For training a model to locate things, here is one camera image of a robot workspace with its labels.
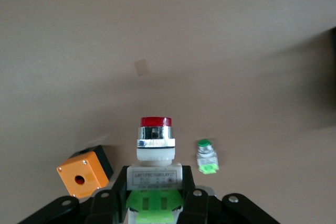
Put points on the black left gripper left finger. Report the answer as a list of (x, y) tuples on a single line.
[(105, 205)]

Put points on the brown tape patch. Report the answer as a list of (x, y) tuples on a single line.
[(141, 68)]

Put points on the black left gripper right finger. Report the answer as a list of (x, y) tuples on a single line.
[(202, 208)]

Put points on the green push button switch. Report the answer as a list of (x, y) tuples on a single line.
[(207, 158)]

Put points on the orange button enclosure box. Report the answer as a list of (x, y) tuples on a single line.
[(84, 171)]

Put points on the red push button switch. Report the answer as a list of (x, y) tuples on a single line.
[(155, 153)]

